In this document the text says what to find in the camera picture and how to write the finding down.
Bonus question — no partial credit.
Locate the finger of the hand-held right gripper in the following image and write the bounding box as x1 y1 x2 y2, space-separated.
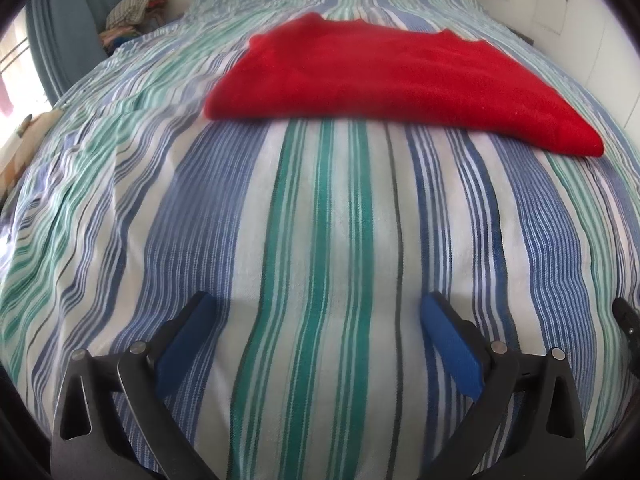
612 297 640 356

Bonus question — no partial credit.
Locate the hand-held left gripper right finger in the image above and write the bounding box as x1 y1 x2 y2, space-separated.
420 291 586 480

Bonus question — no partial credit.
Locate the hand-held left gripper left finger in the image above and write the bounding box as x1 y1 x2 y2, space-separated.
50 291 221 480

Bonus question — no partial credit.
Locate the red shirt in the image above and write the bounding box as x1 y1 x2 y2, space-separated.
204 11 605 157

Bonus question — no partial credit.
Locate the pile of clothes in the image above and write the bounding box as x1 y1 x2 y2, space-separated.
97 0 171 56

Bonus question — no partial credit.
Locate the striped bed sheet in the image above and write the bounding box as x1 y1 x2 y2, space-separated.
0 0 640 480

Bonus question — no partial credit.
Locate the beige cloth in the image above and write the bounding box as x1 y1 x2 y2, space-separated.
0 110 66 191

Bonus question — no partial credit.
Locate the blue curtain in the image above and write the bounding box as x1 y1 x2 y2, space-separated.
25 0 143 106

